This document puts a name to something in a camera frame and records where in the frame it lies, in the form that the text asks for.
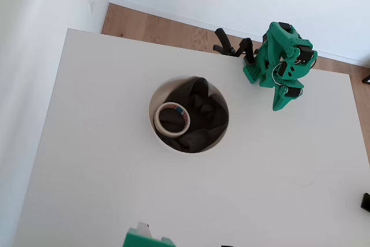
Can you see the green gripper black motor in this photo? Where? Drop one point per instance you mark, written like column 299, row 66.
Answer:
column 292, row 91

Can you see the white tesa tape roll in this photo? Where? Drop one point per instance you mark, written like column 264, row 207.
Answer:
column 157, row 122

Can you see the green 3D-printed robot arm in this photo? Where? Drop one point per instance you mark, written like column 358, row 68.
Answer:
column 277, row 44

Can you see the black table clamp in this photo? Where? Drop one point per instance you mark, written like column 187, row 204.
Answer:
column 224, row 38
column 245, row 47

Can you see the black cloth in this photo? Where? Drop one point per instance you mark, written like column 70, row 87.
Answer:
column 205, row 108

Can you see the white round bowl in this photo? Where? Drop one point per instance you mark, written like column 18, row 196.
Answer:
column 153, row 105

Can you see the white skirting board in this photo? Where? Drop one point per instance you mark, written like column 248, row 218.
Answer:
column 173, row 15

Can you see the green plastic holder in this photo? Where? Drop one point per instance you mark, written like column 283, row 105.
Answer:
column 144, row 239

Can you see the black frame on floor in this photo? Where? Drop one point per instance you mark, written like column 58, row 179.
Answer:
column 366, row 80

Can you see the small black camera block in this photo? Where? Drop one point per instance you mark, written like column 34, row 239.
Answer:
column 366, row 200

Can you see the white plastic bracket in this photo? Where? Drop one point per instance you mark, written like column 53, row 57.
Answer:
column 143, row 228

